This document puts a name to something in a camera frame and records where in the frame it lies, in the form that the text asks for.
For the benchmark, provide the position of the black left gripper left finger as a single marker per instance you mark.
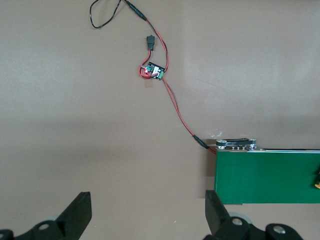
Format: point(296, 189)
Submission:
point(73, 215)

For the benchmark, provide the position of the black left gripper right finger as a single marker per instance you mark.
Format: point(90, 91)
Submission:
point(216, 215)

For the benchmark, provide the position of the yellow push button switch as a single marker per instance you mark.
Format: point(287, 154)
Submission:
point(317, 181)

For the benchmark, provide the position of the green conveyor belt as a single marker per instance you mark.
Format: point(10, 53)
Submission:
point(262, 175)

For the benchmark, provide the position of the small controller circuit board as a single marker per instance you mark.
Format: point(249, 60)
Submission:
point(155, 71)

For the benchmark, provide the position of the black inline connector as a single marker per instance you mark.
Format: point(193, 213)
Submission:
point(150, 42)

